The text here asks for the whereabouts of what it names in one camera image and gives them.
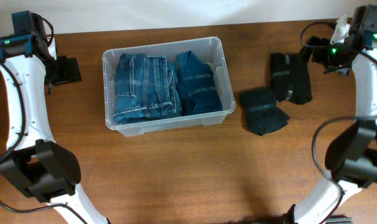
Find black garment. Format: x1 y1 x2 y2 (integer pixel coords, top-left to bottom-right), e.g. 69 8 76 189
270 53 312 105
239 86 290 136

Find dark blue jeans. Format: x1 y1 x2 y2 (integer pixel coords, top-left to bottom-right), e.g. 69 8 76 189
113 54 182 124

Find blue shirt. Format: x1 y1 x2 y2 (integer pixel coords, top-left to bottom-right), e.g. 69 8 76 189
176 50 223 116

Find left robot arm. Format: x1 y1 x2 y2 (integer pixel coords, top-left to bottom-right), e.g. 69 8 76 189
0 33 109 223

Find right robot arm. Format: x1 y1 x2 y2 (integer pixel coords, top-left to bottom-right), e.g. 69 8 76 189
281 31 377 223

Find clear plastic storage bin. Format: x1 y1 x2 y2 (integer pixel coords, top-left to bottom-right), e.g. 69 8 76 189
102 37 236 137

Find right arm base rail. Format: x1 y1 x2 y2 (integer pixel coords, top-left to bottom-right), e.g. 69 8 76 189
325 217 353 224

